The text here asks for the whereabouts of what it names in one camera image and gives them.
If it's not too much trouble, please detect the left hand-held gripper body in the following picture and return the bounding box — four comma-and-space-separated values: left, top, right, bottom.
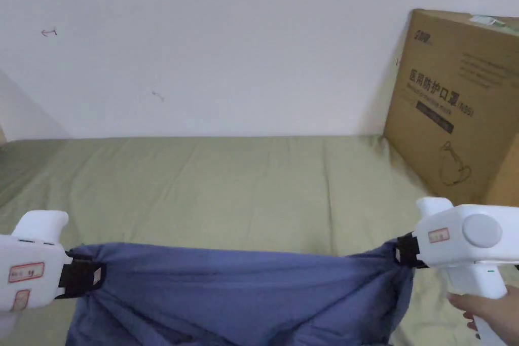
0, 210, 79, 324

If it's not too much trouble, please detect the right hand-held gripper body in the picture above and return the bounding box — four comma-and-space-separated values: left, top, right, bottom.
401, 197, 519, 346

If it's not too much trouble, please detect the dark blue garment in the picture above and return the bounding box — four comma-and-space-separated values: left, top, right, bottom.
64, 238, 418, 346

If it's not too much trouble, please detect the brown cardboard carton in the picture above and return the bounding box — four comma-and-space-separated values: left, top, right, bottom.
383, 8, 519, 206

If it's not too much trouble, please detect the bed with pale green sheet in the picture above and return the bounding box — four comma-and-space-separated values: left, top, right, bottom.
0, 135, 519, 346

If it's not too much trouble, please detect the person's right hand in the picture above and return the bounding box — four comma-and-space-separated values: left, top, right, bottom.
448, 284, 519, 339

